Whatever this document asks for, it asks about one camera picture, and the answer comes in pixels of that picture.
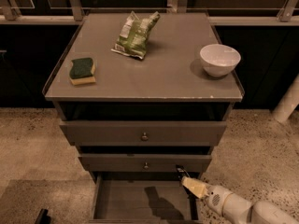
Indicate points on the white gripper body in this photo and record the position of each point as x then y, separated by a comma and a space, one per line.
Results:
214, 198

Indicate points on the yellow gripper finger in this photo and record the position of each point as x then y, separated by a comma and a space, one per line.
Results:
195, 186

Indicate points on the black rxbar chocolate wrapper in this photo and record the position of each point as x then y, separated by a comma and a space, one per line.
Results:
181, 172

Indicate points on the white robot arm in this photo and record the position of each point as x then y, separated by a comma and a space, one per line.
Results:
254, 174

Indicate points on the brass top drawer knob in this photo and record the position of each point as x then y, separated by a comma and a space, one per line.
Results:
144, 137

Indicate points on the grey open bottom drawer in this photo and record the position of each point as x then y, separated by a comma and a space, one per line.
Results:
137, 198

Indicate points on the grey middle drawer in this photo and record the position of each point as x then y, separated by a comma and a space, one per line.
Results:
135, 162

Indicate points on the grey drawer cabinet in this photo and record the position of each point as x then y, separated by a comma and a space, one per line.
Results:
169, 84

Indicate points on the grey top drawer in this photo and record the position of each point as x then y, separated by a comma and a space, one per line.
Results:
128, 133

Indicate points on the white bowl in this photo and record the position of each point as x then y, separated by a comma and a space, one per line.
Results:
219, 60

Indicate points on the black object on floor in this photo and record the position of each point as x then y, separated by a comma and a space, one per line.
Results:
43, 217

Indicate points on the green yellow sponge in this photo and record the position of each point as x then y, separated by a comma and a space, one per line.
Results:
82, 71

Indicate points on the green chip bag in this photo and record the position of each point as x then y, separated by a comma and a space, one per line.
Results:
134, 35

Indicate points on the metal railing frame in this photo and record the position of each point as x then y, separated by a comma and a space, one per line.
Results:
220, 12

